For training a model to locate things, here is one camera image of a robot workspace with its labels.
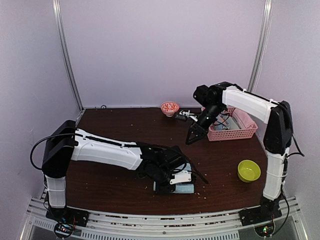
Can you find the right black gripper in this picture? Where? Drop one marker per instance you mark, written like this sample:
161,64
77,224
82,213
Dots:
197,130

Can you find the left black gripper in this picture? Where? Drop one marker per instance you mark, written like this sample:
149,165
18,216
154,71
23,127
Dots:
162,190

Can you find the blue polka dot towel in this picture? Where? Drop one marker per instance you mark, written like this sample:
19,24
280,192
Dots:
224,122

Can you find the plain light blue towel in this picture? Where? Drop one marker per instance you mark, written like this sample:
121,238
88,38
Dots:
164,189

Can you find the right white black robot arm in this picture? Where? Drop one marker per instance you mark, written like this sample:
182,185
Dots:
278,135

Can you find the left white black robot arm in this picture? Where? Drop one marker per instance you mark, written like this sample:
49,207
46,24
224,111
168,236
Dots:
52,155

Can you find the pink plastic basket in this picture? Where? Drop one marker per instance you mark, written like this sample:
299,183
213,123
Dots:
234,134

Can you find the orange patterned ceramic bowl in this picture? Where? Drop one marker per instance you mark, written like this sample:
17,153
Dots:
169,108

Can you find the pink rolled towel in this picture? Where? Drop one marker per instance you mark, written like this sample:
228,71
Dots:
243,119

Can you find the lime green bowl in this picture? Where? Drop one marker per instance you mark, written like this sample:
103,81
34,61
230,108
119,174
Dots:
248,171

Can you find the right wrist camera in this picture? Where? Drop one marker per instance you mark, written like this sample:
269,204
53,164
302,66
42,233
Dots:
185,115

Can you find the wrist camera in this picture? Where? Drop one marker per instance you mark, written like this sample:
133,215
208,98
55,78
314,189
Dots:
182,177
185,115

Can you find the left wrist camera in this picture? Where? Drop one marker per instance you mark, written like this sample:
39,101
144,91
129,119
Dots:
182,177

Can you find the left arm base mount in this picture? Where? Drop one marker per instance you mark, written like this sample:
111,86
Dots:
69,216

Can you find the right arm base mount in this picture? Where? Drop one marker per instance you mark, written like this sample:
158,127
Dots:
253,216

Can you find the front aluminium rail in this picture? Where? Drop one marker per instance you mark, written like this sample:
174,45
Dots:
223,225

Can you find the right aluminium frame post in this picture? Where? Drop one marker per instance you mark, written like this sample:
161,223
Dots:
261,45

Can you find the aluminium frame post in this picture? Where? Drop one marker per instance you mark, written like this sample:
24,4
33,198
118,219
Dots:
56,4
261,45

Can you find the left aluminium frame post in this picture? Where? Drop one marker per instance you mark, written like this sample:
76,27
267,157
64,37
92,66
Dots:
56,4

